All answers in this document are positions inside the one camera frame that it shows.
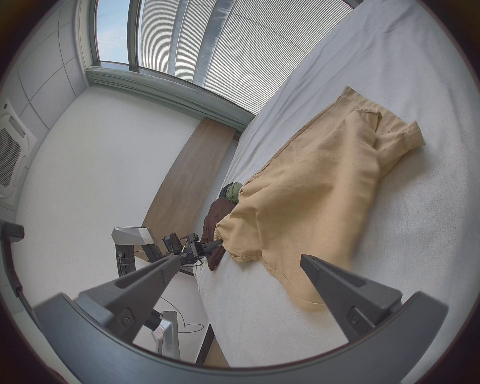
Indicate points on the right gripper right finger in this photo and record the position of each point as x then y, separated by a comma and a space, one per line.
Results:
337, 288

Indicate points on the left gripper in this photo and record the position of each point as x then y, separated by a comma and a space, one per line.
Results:
195, 253

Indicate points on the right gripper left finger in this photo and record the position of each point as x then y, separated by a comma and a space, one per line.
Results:
142, 285

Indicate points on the tan shorts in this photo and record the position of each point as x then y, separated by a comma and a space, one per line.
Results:
311, 195

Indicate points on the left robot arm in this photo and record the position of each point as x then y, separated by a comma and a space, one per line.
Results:
131, 236

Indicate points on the bed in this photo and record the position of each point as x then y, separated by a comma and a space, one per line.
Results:
412, 225

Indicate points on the brown shorts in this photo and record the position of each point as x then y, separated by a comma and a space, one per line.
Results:
213, 225

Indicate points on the black garment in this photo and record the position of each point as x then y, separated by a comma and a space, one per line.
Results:
224, 193

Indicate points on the green garment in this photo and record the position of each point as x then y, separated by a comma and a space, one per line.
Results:
234, 191

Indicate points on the grey-green curtain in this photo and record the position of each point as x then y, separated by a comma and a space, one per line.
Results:
168, 93

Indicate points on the ceiling air conditioner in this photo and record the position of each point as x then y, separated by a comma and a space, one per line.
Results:
15, 157

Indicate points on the window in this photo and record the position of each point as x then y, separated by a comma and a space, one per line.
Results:
225, 45

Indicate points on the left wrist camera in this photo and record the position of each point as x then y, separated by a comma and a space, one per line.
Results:
193, 238

